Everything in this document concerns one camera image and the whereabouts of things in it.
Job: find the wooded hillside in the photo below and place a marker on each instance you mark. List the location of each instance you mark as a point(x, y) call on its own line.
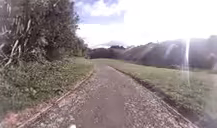
point(162, 53)

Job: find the pale path edging kerb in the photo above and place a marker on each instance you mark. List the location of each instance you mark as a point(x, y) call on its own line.
point(63, 97)

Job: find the sloping grass field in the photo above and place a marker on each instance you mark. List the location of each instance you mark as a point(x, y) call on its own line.
point(169, 80)

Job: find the weedy grass verge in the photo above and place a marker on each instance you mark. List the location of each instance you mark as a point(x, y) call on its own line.
point(29, 83)

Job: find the tall bushes and trees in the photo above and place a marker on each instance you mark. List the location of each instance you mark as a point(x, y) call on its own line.
point(36, 30)

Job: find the grey gravel-edged path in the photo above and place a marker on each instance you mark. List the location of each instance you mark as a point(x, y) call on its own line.
point(106, 100)

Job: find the robot's own part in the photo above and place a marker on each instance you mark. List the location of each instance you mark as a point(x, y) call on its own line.
point(73, 126)

